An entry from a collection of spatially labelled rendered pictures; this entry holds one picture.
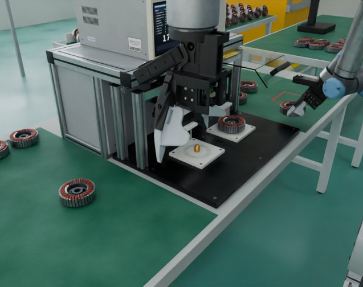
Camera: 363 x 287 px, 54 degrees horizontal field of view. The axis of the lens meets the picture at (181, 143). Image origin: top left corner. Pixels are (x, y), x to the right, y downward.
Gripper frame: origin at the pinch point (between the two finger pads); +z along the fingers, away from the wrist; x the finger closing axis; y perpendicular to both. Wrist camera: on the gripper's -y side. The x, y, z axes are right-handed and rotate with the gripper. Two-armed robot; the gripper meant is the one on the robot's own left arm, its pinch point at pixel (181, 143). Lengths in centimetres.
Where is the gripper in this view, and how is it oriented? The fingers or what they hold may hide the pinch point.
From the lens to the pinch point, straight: 62.4
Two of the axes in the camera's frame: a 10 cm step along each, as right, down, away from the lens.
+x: 5.6, -4.1, 7.2
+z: 0.0, 8.7, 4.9
